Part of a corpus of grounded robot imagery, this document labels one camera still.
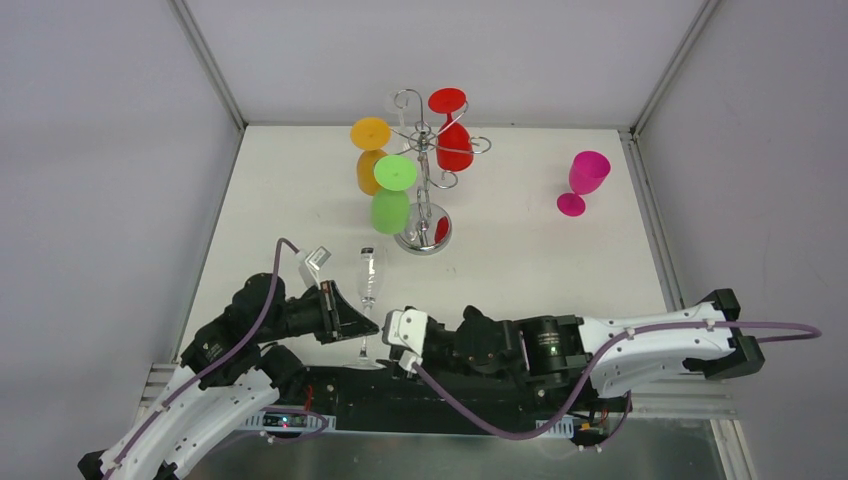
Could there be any clear wine glass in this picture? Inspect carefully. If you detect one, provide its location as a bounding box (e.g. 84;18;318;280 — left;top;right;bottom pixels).
384;90;409;130
348;245;385;370

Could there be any chrome wine glass rack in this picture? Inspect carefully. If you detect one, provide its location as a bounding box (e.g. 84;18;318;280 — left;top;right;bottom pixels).
392;89;492;256

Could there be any green plastic wine glass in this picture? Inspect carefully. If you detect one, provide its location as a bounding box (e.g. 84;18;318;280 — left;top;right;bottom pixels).
371;155;418;235

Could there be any magenta plastic wine glass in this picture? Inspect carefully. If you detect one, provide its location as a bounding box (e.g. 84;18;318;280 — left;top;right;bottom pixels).
556;151;611;217

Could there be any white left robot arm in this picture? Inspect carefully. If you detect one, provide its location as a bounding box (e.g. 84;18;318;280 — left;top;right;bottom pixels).
77;273;379;479

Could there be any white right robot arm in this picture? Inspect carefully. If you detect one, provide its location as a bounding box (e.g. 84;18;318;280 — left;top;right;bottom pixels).
382;289;765;410

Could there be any orange plastic wine glass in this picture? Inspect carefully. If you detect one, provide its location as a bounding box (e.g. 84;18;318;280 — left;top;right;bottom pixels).
350;117;392;196

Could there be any red plastic wine glass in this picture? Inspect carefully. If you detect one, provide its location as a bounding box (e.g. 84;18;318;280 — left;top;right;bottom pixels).
428;87;474;173

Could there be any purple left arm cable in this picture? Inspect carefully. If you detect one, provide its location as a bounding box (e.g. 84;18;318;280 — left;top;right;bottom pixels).
99;237;301;480

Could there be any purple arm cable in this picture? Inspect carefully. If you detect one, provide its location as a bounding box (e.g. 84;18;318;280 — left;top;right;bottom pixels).
99;237;301;480
410;320;823;442

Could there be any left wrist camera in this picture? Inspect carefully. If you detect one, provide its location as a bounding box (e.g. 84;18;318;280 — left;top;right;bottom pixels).
295;246;332;288

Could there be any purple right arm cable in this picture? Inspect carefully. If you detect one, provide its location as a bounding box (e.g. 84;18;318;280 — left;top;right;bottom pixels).
410;320;823;442

